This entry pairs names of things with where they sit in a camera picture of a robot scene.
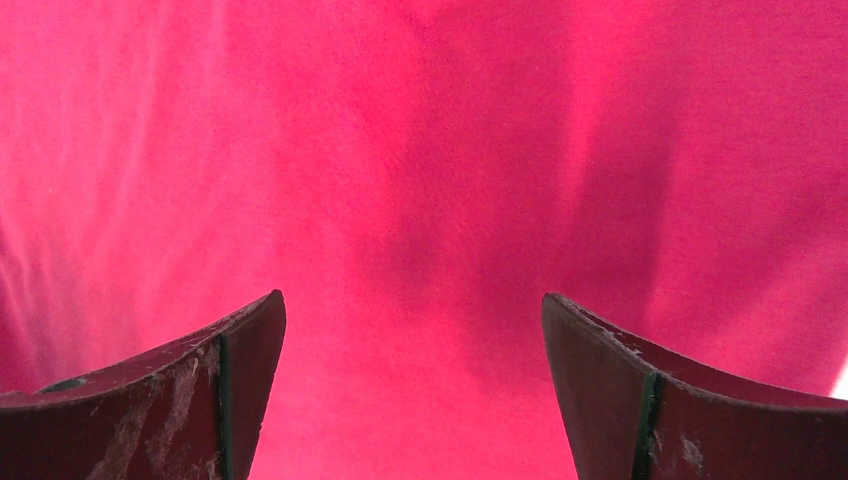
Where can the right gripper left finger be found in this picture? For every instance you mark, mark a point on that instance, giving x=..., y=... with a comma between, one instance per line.
x=192, y=408

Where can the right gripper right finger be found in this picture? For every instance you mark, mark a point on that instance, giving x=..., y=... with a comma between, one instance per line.
x=632, y=409

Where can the crimson red t-shirt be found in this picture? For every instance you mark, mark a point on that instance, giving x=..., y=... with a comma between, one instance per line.
x=414, y=176

